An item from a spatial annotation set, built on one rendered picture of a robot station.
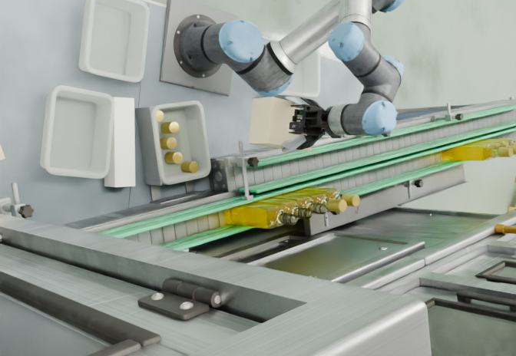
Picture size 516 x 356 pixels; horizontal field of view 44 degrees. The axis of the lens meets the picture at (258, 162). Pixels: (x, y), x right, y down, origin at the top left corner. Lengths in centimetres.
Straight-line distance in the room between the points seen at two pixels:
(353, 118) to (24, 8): 86
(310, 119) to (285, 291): 117
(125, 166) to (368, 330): 145
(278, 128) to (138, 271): 116
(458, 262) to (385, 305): 139
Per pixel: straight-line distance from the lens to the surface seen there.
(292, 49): 181
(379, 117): 142
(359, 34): 141
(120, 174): 173
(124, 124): 174
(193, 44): 186
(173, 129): 181
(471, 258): 180
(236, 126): 203
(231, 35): 175
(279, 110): 165
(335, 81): 237
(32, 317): 50
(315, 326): 33
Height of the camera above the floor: 233
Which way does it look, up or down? 49 degrees down
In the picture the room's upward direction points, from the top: 91 degrees clockwise
